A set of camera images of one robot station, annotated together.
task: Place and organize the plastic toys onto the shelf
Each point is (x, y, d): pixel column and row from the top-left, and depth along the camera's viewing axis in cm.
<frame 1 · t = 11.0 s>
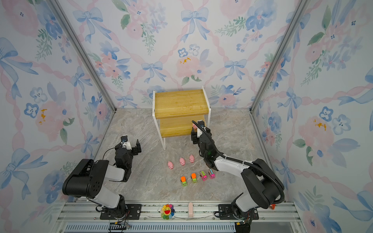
left hand: (129, 139, 91), fingers open
right hand: (197, 126, 86), fingers open
white wooden two-tier shelf: (175, 110, 76), point 33 cm above the table
pink pig toy: (170, 165, 90), point 2 cm above the table
pink pig toy 2: (182, 161, 92), point 2 cm above the table
pink pig toy 3: (192, 158, 94), on the table
orange green toy car left: (183, 180, 84), point 3 cm above the table
orange green toy car right: (194, 177, 85), point 2 cm above the table
green pink toy truck: (203, 175, 85), point 3 cm above the table
blue pink toy truck: (211, 173, 86), point 3 cm above the table

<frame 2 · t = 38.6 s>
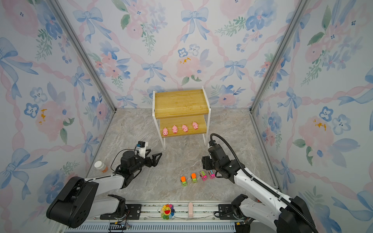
left hand: (155, 151, 87), fingers open
right hand: (205, 158, 83), fingers open
pink pig toy: (165, 131, 86), point 19 cm above the table
pink pig toy 2: (175, 129, 87), point 18 cm above the table
pink pig toy 3: (185, 128, 87), point 19 cm above the table
white cap orange bottle: (99, 165, 84), point 8 cm above the table
the other named things where they were.

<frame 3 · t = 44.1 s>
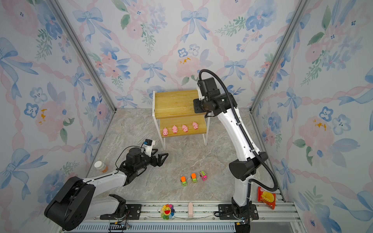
left hand: (162, 151, 85), fingers open
right hand: (198, 103, 75), fingers open
red orange toy: (266, 197, 78), point 3 cm above the table
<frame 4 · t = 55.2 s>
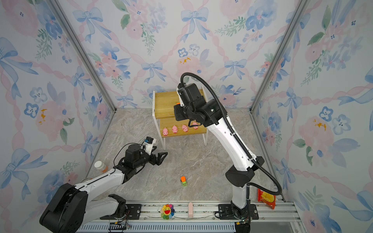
left hand: (161, 149, 85), fingers open
right hand: (177, 109, 67), fingers closed
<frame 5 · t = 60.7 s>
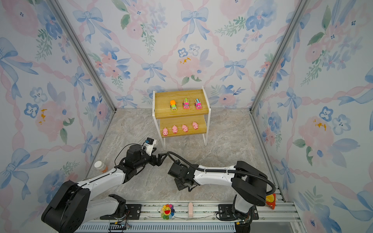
left hand: (161, 150, 86), fingers open
right hand: (179, 182, 83), fingers open
